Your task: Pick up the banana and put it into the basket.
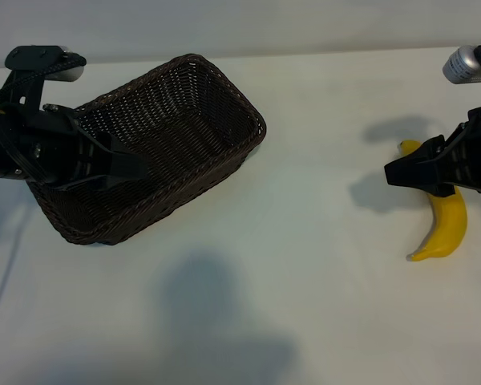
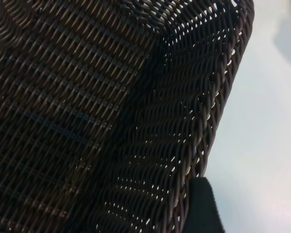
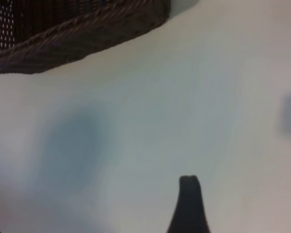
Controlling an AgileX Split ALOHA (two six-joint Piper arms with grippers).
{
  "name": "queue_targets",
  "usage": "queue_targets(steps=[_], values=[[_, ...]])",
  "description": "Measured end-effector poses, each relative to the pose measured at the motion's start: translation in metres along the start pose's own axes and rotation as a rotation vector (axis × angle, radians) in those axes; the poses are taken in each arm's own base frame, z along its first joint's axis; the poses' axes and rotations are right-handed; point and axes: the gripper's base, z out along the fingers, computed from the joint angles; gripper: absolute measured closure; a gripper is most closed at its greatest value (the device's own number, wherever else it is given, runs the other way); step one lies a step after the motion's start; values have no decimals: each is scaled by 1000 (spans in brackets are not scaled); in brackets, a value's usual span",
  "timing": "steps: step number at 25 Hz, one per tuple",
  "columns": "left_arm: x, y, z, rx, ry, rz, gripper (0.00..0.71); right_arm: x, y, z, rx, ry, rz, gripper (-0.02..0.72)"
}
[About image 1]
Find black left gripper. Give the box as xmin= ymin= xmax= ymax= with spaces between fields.
xmin=11 ymin=104 xmax=152 ymax=190

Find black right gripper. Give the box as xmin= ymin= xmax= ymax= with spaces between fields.
xmin=384 ymin=104 xmax=481 ymax=197

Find dark brown wicker basket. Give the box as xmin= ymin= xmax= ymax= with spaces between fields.
xmin=27 ymin=53 xmax=268 ymax=246

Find yellow banana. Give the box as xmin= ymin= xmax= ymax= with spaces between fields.
xmin=396 ymin=139 xmax=469 ymax=263

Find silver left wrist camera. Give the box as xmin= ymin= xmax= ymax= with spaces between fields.
xmin=43 ymin=45 xmax=85 ymax=83

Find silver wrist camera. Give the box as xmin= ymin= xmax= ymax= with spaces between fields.
xmin=43 ymin=45 xmax=85 ymax=83
xmin=442 ymin=45 xmax=481 ymax=85

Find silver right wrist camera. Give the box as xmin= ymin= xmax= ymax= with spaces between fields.
xmin=442 ymin=45 xmax=481 ymax=85

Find black braided cable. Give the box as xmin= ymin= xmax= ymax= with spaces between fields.
xmin=0 ymin=54 xmax=87 ymax=109

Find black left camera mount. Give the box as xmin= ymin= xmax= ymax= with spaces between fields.
xmin=0 ymin=45 xmax=71 ymax=117

